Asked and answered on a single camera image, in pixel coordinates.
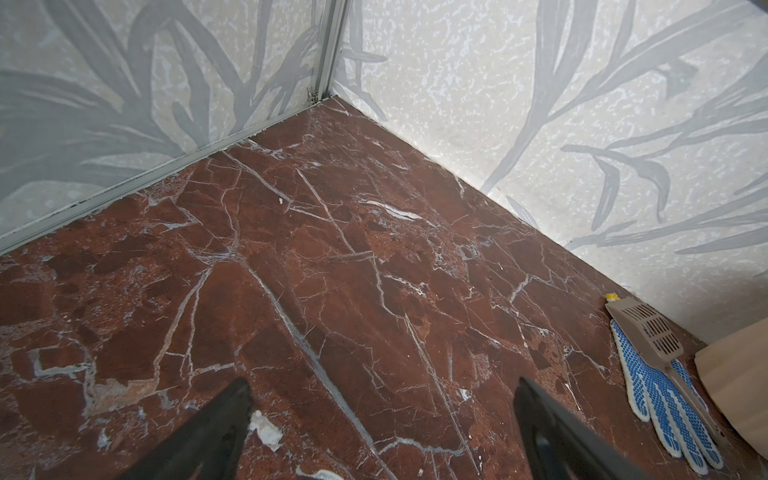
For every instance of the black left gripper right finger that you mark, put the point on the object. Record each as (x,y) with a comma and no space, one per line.
(559,446)

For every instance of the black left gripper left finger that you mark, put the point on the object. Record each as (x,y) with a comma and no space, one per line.
(207,446)

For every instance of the blue dotted work glove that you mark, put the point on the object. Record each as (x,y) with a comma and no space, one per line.
(653,398)

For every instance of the brown plastic slotted scoop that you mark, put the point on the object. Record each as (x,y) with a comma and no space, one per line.
(651,335)

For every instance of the peach ribbed flower pot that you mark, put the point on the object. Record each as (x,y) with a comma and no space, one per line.
(733,371)

